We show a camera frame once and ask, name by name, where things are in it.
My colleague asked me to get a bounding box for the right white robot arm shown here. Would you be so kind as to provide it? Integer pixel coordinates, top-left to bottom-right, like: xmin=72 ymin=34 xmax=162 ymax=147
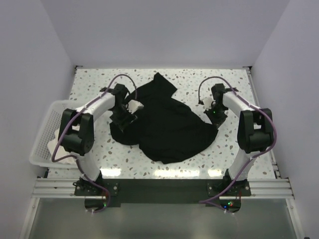
xmin=199 ymin=84 xmax=277 ymax=196

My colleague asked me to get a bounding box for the black t shirt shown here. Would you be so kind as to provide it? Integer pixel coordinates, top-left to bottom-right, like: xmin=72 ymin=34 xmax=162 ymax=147
xmin=110 ymin=73 xmax=218 ymax=164

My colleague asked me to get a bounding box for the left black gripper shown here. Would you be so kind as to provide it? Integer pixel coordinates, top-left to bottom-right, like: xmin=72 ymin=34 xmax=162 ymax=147
xmin=110 ymin=104 xmax=137 ymax=134

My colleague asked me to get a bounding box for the white plastic laundry basket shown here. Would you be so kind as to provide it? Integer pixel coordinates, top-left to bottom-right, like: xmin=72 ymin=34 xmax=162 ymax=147
xmin=29 ymin=100 xmax=84 ymax=169

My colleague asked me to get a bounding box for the white t shirt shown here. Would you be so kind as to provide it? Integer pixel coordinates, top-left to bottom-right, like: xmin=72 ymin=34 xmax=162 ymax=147
xmin=47 ymin=129 xmax=75 ymax=165

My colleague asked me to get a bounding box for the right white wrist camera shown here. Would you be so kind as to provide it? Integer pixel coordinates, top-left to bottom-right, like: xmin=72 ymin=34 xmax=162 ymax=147
xmin=202 ymin=97 xmax=214 ymax=110

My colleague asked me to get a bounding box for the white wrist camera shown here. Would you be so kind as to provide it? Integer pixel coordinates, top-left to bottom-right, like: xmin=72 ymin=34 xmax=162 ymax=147
xmin=128 ymin=100 xmax=144 ymax=114
xmin=202 ymin=97 xmax=214 ymax=110

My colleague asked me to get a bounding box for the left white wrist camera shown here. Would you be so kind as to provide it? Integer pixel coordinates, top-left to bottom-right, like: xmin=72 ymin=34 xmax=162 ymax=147
xmin=128 ymin=100 xmax=144 ymax=114

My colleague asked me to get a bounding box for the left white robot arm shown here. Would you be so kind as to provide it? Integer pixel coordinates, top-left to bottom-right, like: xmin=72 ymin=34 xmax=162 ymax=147
xmin=51 ymin=84 xmax=144 ymax=198

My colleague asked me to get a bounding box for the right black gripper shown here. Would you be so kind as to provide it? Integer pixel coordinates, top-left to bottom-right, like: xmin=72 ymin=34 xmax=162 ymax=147
xmin=203 ymin=104 xmax=227 ymax=130

